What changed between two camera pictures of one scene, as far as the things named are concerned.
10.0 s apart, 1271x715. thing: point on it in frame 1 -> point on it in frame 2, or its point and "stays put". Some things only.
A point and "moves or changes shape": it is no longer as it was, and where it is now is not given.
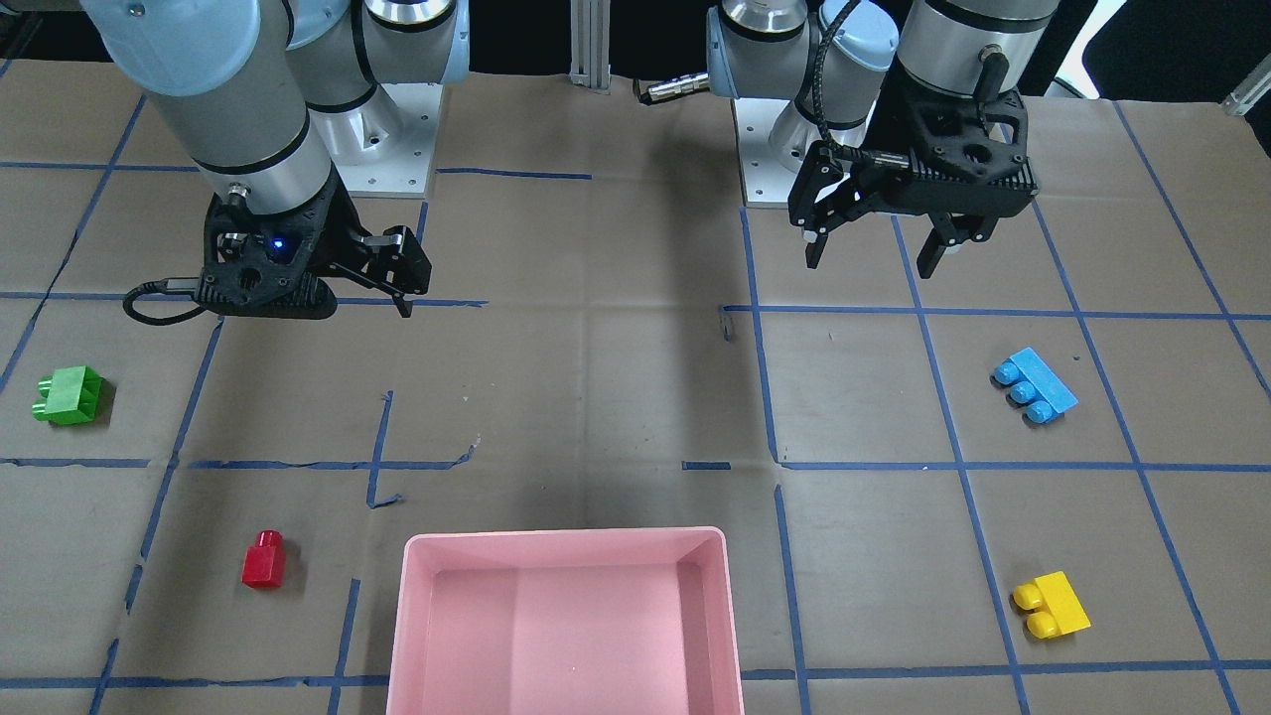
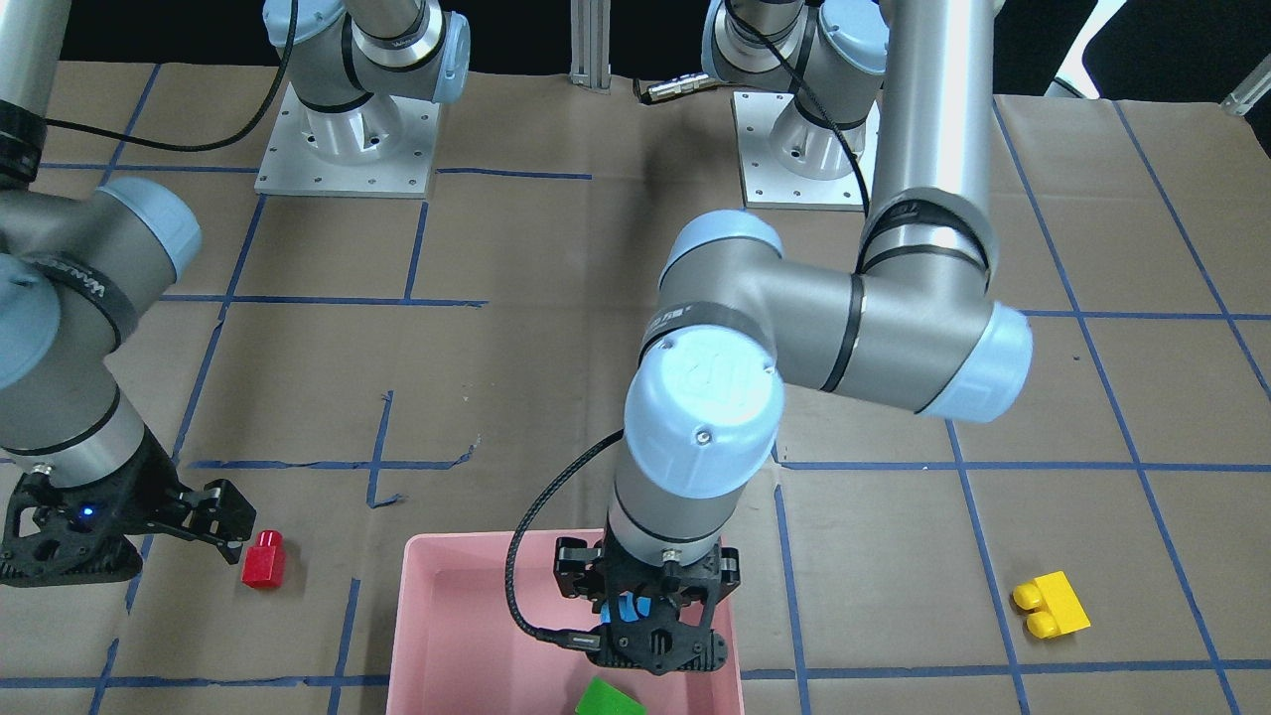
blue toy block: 1032,382 -> 627,607
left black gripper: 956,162 -> 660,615
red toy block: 263,564 stays put
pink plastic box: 615,622 stays put
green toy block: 69,396 moves or changes shape
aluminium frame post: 590,45 stays put
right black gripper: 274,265 -> 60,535
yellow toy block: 1055,606 stays put
